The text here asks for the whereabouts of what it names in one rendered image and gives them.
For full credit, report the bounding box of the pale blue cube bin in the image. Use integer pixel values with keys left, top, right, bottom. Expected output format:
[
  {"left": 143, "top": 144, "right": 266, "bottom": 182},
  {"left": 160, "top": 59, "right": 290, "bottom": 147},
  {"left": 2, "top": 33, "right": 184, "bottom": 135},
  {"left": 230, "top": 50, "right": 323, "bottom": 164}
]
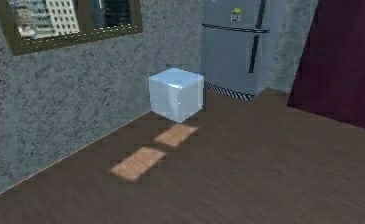
[{"left": 148, "top": 67, "right": 205, "bottom": 124}]

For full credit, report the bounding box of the yellow and white fridge magnet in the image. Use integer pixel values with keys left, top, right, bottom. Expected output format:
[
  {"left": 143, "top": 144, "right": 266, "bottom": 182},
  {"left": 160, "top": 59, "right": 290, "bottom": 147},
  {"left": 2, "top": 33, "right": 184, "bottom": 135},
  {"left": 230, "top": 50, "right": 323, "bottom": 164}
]
[{"left": 230, "top": 7, "right": 242, "bottom": 24}]

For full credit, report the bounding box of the grey fridge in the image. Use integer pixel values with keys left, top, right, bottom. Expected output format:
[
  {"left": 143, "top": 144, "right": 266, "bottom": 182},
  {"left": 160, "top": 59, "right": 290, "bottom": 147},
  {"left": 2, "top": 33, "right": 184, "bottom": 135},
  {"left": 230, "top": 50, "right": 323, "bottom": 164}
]
[{"left": 201, "top": 0, "right": 281, "bottom": 102}]

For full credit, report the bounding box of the black fridge handle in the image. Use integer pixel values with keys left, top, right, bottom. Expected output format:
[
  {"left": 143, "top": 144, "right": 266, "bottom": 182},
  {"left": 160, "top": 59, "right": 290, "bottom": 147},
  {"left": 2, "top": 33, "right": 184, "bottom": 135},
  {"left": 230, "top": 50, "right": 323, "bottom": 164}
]
[
  {"left": 255, "top": 0, "right": 268, "bottom": 30},
  {"left": 248, "top": 34, "right": 261, "bottom": 74}
]

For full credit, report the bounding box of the dark red door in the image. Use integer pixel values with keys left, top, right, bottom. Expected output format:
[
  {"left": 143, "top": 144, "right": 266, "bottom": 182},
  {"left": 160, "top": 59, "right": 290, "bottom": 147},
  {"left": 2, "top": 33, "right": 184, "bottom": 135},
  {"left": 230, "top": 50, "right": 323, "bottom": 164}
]
[{"left": 286, "top": 0, "right": 365, "bottom": 132}]

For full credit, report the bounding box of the brown framed window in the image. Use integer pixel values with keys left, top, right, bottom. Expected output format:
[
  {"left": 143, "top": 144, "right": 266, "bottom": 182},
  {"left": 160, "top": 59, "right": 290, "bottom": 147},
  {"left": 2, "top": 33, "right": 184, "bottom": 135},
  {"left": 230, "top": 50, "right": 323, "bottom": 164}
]
[{"left": 0, "top": 0, "right": 144, "bottom": 57}]

